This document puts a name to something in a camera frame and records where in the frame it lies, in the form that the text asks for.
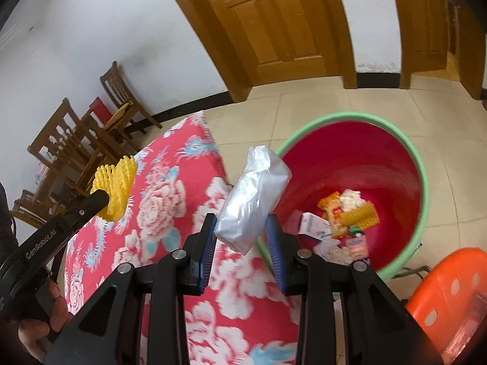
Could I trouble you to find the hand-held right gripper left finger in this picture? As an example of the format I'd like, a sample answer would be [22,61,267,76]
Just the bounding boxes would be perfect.
[44,213,218,365]

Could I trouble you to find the crumpled cream paper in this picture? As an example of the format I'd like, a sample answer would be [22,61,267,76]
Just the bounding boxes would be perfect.
[338,189,362,211]

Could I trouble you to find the cream crumpled plastic bag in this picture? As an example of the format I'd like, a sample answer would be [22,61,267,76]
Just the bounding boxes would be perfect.
[315,241,354,266]

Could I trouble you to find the white blue carton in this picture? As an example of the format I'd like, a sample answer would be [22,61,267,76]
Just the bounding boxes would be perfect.
[298,212,331,241]

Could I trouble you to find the orange plastic stool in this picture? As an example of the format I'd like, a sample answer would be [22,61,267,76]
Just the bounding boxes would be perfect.
[405,248,487,356]

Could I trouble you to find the orange snack packet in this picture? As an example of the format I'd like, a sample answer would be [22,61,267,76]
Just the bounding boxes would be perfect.
[317,191,349,240]

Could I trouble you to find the red floral tablecloth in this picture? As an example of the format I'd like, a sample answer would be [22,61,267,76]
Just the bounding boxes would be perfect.
[63,111,335,365]

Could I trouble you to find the wooden chair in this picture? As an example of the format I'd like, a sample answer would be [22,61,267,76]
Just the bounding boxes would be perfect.
[27,98,115,198]
[11,188,65,229]
[100,61,163,135]

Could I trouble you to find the yellow seat cushion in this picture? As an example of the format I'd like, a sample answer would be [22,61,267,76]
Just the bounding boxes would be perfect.
[104,101,132,130]

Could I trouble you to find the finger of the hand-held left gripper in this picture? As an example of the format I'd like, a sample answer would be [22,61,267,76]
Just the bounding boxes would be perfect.
[56,190,111,237]

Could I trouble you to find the red board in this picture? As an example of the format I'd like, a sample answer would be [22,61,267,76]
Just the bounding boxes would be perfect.
[89,97,113,124]

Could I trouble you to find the person's left hand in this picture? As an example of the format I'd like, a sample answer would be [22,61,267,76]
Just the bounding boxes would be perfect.
[17,278,75,359]

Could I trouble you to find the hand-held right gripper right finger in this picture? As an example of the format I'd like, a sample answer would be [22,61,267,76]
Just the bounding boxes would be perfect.
[265,214,444,365]

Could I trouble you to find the wooden panel door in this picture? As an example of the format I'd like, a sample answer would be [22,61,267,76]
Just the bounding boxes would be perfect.
[156,0,358,103]
[388,0,487,101]

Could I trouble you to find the red bucket green rim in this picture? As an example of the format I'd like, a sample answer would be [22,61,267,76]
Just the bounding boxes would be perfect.
[253,111,430,281]

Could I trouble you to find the person's dark jacket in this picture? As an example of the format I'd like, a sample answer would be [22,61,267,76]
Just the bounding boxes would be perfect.
[0,182,19,259]

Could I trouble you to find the clear plastic bag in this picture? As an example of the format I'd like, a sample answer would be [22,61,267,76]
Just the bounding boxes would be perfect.
[214,145,293,255]

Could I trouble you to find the pink packet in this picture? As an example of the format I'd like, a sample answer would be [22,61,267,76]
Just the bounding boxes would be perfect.
[344,235,370,259]

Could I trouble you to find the yellow foam fruit net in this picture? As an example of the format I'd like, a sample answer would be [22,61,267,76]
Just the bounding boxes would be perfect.
[90,155,138,222]
[340,201,379,229]

